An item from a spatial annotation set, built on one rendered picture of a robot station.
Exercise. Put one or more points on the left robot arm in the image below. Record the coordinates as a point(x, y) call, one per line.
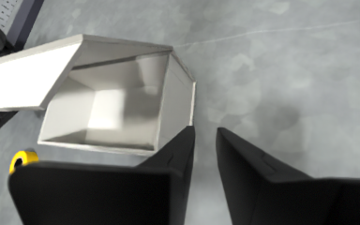
point(8, 45)

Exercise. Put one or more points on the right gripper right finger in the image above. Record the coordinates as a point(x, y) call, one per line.
point(263, 190)

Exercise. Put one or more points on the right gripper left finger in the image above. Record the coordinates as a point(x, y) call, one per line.
point(47, 192)

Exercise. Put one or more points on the yellow roll of tape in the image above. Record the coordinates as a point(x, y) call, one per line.
point(21, 158)

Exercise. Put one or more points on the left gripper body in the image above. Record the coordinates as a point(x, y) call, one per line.
point(6, 116)

